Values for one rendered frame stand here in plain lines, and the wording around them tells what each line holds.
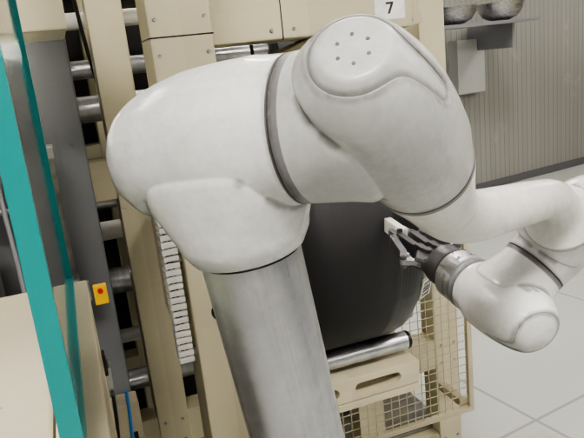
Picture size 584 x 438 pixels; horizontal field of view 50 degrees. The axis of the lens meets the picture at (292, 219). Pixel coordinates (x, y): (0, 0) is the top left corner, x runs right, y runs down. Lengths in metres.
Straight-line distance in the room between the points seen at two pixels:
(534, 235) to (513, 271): 0.06
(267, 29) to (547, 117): 6.22
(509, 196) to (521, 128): 6.60
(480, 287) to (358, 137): 0.57
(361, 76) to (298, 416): 0.35
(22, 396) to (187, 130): 0.37
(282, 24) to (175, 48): 0.42
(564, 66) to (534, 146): 0.95
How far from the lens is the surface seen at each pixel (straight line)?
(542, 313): 0.96
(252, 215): 0.53
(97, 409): 0.69
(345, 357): 1.50
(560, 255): 0.99
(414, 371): 1.58
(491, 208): 0.73
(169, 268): 1.39
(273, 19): 1.66
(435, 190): 0.54
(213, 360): 1.48
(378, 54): 0.45
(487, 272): 1.00
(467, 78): 6.58
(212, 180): 0.53
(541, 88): 7.57
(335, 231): 1.26
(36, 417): 0.71
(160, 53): 1.33
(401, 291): 1.37
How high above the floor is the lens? 1.59
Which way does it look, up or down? 14 degrees down
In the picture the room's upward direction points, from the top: 6 degrees counter-clockwise
